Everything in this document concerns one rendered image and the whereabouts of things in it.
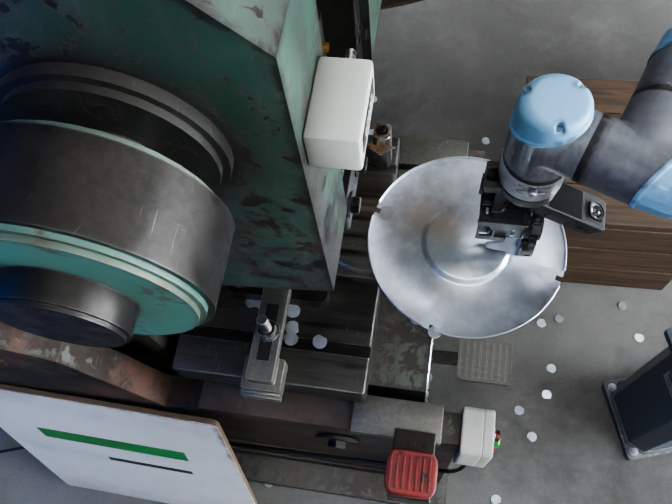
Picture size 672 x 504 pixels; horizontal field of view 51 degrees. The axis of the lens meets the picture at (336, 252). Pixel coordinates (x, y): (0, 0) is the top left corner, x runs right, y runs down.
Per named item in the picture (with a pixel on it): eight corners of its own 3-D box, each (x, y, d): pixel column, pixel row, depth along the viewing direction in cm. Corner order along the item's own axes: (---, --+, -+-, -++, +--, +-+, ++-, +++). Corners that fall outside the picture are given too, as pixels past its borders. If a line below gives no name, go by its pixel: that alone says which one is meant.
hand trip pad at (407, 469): (436, 460, 100) (439, 453, 93) (432, 504, 98) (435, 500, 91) (388, 453, 101) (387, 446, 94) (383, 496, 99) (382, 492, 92)
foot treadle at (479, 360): (509, 348, 164) (513, 342, 159) (507, 390, 160) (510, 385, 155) (266, 318, 172) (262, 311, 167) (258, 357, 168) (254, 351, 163)
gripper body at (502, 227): (478, 192, 96) (488, 145, 85) (542, 198, 95) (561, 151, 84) (474, 242, 93) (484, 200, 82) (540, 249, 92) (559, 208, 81)
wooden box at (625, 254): (654, 161, 192) (705, 83, 161) (662, 290, 178) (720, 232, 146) (506, 152, 197) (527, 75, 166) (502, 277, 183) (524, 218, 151)
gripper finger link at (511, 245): (481, 246, 102) (489, 218, 94) (523, 250, 102) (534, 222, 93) (480, 265, 101) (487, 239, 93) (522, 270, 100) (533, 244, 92)
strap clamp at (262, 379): (301, 296, 110) (291, 272, 101) (281, 402, 104) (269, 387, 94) (264, 292, 111) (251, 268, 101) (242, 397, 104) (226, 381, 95)
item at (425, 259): (530, 371, 95) (531, 369, 95) (336, 292, 101) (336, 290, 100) (589, 197, 105) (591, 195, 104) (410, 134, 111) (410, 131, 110)
